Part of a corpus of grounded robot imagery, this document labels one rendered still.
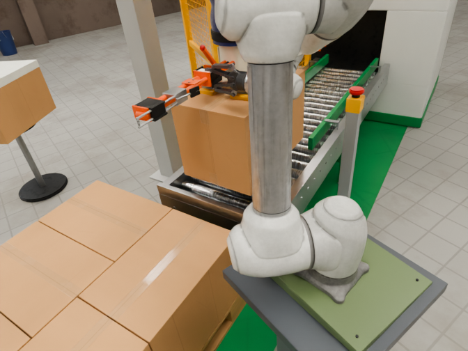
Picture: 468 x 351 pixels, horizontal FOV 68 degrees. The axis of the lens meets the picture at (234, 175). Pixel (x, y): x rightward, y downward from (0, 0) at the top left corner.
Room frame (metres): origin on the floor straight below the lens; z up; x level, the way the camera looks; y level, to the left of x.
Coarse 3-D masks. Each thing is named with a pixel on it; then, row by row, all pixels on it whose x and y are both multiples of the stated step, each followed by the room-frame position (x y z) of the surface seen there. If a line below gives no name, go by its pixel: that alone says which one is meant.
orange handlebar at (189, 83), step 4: (224, 60) 1.57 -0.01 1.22; (196, 76) 1.39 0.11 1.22; (188, 80) 1.34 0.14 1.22; (192, 80) 1.34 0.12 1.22; (196, 80) 1.33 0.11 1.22; (200, 80) 1.33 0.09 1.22; (204, 80) 1.35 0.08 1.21; (184, 84) 1.31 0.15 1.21; (188, 84) 1.33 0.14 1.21; (192, 84) 1.29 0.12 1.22; (196, 84) 1.31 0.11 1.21; (200, 84) 1.32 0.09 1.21; (188, 88) 1.27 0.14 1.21; (188, 92) 1.26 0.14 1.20; (164, 96) 1.22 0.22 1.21; (164, 100) 1.17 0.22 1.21; (172, 100) 1.18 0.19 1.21; (168, 104) 1.16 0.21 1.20; (136, 112) 1.10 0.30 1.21; (140, 112) 1.09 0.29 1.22; (144, 112) 1.09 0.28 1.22; (136, 116) 1.09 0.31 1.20; (144, 116) 1.08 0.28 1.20
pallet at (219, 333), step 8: (232, 304) 1.05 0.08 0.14; (240, 304) 1.11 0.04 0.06; (232, 312) 1.04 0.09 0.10; (224, 320) 1.05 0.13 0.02; (232, 320) 1.04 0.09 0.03; (216, 328) 0.94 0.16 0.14; (224, 328) 1.01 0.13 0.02; (216, 336) 0.97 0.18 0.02; (224, 336) 0.97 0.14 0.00; (208, 344) 0.93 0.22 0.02; (216, 344) 0.93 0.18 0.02
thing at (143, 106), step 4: (144, 100) 1.15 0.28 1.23; (148, 100) 1.15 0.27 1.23; (152, 100) 1.15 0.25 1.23; (156, 100) 1.14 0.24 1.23; (160, 100) 1.14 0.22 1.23; (136, 104) 1.12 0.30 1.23; (140, 104) 1.12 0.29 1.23; (144, 104) 1.12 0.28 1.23; (148, 104) 1.11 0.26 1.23; (152, 104) 1.11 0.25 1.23; (164, 104) 1.15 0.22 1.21; (132, 108) 1.12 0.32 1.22; (136, 108) 1.11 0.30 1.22; (140, 108) 1.10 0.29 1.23; (144, 108) 1.09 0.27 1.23; (148, 108) 1.09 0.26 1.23; (148, 116) 1.08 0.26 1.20; (152, 120) 1.09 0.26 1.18
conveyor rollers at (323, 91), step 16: (320, 80) 2.96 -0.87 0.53; (336, 80) 2.89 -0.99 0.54; (352, 80) 2.89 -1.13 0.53; (368, 80) 2.82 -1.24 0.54; (304, 96) 2.61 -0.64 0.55; (320, 96) 2.60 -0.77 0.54; (336, 96) 2.54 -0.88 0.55; (304, 112) 2.32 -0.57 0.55; (320, 112) 2.32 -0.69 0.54; (304, 128) 2.10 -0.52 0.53; (304, 144) 1.91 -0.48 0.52; (320, 144) 1.86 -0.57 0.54; (304, 160) 1.72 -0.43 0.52; (208, 192) 1.48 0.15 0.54
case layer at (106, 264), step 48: (96, 192) 1.60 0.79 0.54; (48, 240) 1.24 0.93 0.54; (96, 240) 1.21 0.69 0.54; (144, 240) 1.17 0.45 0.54; (192, 240) 1.14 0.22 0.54; (0, 288) 0.98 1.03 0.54; (48, 288) 0.95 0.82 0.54; (96, 288) 0.92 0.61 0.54; (144, 288) 0.90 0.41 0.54; (192, 288) 0.87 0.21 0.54; (0, 336) 0.75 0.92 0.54; (48, 336) 0.73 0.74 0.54; (96, 336) 0.71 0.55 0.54; (144, 336) 0.69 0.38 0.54; (192, 336) 0.82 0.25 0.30
